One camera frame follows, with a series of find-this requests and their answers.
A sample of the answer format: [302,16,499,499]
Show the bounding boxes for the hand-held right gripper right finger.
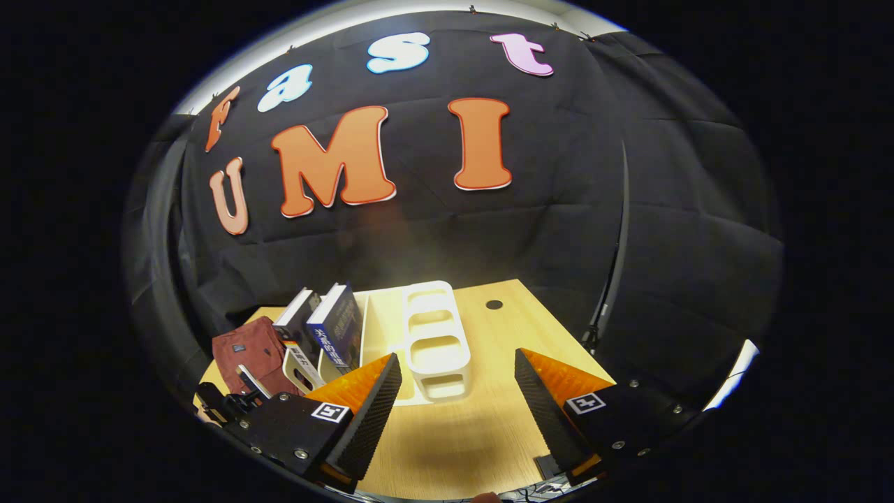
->
[514,347,710,488]

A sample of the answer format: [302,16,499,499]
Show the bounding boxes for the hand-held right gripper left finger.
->
[227,352,404,494]

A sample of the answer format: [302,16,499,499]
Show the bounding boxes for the maroon schoolbag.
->
[212,316,308,399]

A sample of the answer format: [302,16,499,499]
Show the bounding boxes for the black cover book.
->
[272,287,327,393]

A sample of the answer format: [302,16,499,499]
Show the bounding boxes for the blue cover book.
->
[307,282,365,372]

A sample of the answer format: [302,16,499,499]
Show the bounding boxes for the white plastic bookshelf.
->
[318,280,474,407]

